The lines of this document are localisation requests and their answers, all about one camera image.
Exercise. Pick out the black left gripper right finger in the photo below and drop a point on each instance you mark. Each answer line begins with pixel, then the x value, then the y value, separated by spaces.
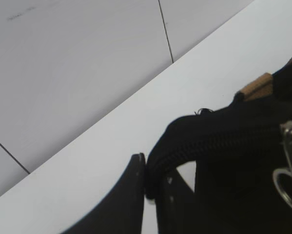
pixel 175 205

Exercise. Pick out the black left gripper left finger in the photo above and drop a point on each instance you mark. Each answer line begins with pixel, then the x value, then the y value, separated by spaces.
pixel 121 210

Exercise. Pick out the black fabric bag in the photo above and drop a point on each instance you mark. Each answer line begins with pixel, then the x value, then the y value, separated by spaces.
pixel 227 158

